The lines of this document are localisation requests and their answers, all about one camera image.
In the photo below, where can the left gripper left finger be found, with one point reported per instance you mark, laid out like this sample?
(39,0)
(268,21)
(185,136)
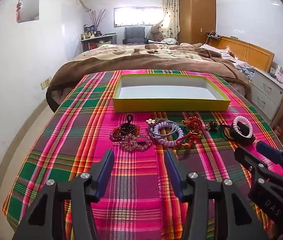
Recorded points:
(44,218)

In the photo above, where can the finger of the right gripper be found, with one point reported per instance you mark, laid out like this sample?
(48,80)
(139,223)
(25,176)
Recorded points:
(256,167)
(271,152)

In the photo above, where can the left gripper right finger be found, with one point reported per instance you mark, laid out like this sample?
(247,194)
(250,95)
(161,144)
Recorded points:
(234,216)

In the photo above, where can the black fitness wristband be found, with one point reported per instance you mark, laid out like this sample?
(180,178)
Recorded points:
(241,136)

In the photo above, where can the red gold knot ornament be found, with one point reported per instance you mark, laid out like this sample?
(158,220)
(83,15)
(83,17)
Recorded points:
(193,124)

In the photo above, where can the pink crystal bead strand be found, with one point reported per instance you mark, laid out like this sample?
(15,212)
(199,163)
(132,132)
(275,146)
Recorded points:
(132,142)

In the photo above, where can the grey bedside drawer cabinet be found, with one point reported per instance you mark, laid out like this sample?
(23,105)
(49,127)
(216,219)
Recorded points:
(266,95)

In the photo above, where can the pink green plaid tablecloth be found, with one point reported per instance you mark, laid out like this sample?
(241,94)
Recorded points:
(139,202)

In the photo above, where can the wooden headboard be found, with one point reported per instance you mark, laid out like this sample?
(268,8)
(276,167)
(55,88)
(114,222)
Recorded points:
(245,51)

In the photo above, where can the brown fleece bed blanket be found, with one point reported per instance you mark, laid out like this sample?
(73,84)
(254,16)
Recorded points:
(109,57)

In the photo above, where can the yellow shallow cardboard box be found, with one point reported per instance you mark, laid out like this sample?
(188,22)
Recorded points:
(168,93)

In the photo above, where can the patterned window curtain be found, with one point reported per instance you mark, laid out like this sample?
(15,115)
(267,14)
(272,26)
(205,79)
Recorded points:
(170,25)

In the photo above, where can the brown teddy bear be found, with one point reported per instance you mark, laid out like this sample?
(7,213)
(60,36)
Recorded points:
(156,34)

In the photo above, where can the wooden wardrobe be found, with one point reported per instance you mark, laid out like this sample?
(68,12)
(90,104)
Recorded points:
(197,20)

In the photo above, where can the grey armchair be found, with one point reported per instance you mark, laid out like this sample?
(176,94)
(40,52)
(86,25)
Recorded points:
(134,35)

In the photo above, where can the dried branch bouquet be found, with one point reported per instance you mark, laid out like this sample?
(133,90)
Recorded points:
(97,17)

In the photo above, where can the cluttered wall shelf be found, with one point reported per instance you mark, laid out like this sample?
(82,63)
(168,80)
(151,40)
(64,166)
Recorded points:
(92,38)

